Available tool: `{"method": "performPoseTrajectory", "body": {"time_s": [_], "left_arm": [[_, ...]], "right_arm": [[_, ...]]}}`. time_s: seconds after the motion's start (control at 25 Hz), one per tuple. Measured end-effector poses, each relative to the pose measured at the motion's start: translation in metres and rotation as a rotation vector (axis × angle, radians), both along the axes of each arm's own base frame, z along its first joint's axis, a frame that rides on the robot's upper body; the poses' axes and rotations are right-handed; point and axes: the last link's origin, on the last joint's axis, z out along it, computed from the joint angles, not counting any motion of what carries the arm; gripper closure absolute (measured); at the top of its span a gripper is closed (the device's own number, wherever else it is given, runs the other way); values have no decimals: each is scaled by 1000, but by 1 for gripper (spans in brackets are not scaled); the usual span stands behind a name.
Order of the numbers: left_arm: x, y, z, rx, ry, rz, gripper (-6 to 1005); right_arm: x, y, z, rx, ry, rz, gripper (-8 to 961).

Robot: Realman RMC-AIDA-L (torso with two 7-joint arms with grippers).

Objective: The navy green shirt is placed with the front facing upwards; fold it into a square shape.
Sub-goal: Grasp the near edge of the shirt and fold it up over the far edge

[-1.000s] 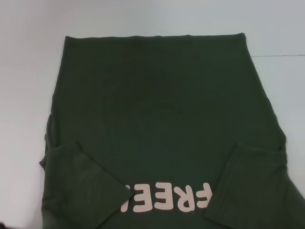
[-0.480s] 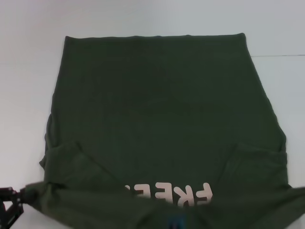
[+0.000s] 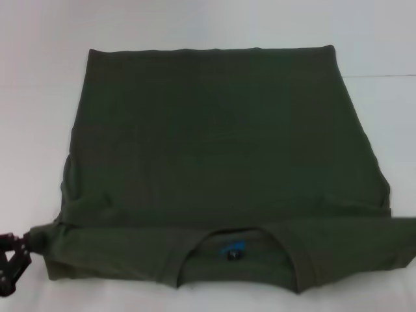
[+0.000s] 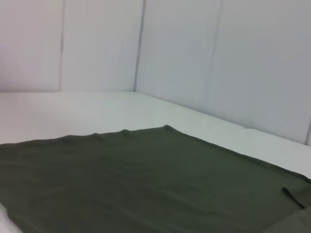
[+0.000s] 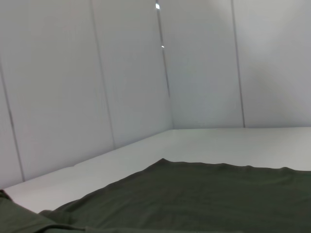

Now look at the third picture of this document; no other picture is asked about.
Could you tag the dark green FREE! t-shirt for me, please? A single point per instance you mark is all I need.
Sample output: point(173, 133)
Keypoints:
point(211, 146)

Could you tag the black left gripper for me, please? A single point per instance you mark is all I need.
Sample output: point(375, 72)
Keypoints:
point(5, 279)

